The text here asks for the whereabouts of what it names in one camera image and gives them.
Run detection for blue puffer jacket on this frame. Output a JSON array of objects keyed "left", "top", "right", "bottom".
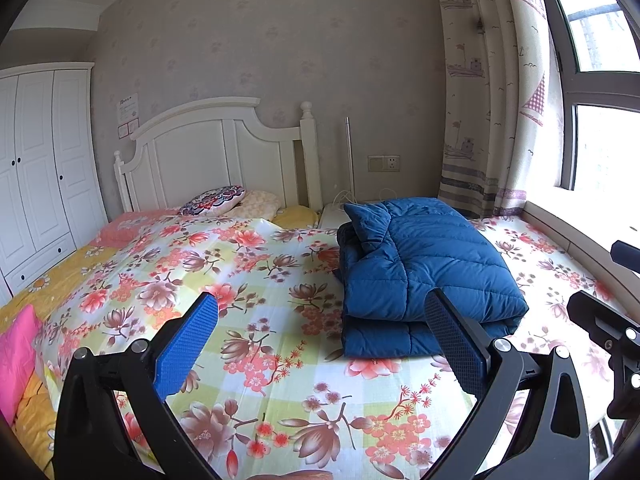
[{"left": 336, "top": 197, "right": 530, "bottom": 358}]

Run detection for round patterned cushion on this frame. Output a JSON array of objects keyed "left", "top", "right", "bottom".
[{"left": 177, "top": 185, "right": 248, "bottom": 217}]

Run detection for wall socket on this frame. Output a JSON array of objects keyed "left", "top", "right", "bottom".
[{"left": 367, "top": 154, "right": 401, "bottom": 173}]

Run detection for yellow bed sheet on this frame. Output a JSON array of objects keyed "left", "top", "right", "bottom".
[{"left": 0, "top": 205, "right": 321, "bottom": 480}]

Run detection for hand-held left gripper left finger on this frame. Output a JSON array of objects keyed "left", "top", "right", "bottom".
[{"left": 52, "top": 291, "right": 221, "bottom": 480}]

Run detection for pink floral pillow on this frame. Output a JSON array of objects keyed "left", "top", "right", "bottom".
[{"left": 89, "top": 208, "right": 181, "bottom": 249}]

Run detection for white wooden bed headboard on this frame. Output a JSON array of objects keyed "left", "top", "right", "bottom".
[{"left": 114, "top": 96, "right": 323, "bottom": 213}]

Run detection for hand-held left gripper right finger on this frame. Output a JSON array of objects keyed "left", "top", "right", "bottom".
[{"left": 424, "top": 287, "right": 591, "bottom": 480}]

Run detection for wall paper notes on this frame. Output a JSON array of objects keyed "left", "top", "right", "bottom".
[{"left": 117, "top": 92, "right": 141, "bottom": 138}]

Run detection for peach fleece blanket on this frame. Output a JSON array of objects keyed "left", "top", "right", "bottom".
[{"left": 245, "top": 469, "right": 331, "bottom": 480}]

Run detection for bright pink cloth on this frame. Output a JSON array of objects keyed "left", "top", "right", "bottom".
[{"left": 0, "top": 304, "right": 43, "bottom": 413}]

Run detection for white wardrobe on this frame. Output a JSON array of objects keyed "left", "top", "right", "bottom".
[{"left": 0, "top": 62, "right": 108, "bottom": 306}]

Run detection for white nightstand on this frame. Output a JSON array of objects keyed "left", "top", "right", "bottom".
[{"left": 318, "top": 202, "right": 351, "bottom": 228}]

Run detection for floral quilt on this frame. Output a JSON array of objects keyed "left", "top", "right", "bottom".
[{"left": 32, "top": 212, "right": 631, "bottom": 480}]

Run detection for peach pillow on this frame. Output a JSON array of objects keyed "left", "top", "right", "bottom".
[{"left": 235, "top": 190, "right": 283, "bottom": 220}]

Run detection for printed curtain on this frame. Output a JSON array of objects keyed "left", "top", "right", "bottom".
[{"left": 432, "top": 0, "right": 566, "bottom": 220}]

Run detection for window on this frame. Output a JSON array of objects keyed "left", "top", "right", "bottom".
[{"left": 532, "top": 0, "right": 640, "bottom": 196}]

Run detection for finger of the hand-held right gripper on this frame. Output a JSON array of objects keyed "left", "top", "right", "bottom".
[
  {"left": 611, "top": 240, "right": 640, "bottom": 275},
  {"left": 567, "top": 290, "right": 640, "bottom": 356}
]

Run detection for white pole lamp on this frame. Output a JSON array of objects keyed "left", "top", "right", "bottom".
[{"left": 332, "top": 117, "right": 358, "bottom": 206}]

